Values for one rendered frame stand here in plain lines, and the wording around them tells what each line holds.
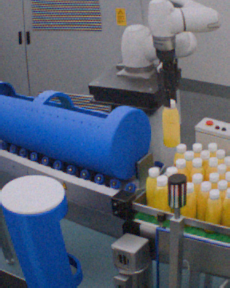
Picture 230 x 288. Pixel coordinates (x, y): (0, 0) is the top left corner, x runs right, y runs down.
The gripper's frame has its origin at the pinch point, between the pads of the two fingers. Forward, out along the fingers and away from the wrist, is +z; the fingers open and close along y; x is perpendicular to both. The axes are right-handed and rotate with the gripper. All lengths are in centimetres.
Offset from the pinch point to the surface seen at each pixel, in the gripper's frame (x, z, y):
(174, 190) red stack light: 27, 9, 42
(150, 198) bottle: -0.1, 35.3, 16.8
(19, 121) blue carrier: -68, 17, 16
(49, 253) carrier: -25, 50, 53
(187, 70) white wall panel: -147, 107, -266
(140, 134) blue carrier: -17.2, 20.9, -2.9
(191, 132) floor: -107, 132, -198
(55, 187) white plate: -30, 29, 36
